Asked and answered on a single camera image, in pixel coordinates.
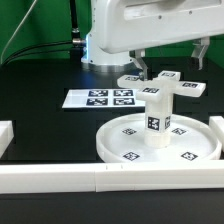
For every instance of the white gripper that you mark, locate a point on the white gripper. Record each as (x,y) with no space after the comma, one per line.
(127,25)

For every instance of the white marker sheet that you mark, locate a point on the white marker sheet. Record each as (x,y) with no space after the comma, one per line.
(101,98)

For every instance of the white round table top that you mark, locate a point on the white round table top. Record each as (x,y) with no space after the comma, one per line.
(126,139)

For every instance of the white cross-shaped table base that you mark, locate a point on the white cross-shaped table base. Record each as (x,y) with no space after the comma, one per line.
(164,86)

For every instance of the white left bracket block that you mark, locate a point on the white left bracket block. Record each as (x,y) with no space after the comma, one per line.
(6,135)

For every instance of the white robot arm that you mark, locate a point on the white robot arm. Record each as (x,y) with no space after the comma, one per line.
(99,60)

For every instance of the white front rail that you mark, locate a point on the white front rail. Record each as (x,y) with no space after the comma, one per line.
(102,177)

